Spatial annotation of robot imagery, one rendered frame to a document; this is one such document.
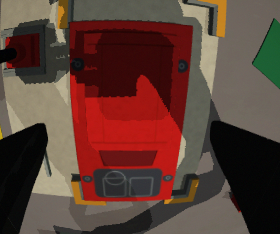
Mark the dark green flat panel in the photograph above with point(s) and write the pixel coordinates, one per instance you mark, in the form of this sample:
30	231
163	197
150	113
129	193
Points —
268	58

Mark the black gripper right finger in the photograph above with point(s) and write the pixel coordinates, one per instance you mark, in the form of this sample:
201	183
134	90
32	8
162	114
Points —
251	164

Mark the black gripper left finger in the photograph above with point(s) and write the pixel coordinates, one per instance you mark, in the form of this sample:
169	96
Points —
21	156

